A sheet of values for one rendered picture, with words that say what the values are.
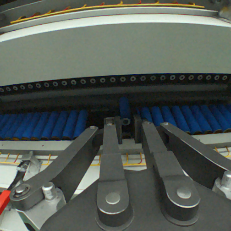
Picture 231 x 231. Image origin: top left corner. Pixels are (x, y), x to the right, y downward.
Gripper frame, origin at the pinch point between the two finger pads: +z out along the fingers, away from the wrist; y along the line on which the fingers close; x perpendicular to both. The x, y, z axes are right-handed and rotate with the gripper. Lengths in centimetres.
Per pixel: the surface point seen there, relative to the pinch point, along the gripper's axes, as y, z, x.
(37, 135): -15.8, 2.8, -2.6
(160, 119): 6.2, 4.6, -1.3
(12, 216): -30.5, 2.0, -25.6
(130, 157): 0.5, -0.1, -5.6
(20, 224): -27.2, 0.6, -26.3
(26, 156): -15.4, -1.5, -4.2
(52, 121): -13.9, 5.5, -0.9
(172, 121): 8.2, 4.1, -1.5
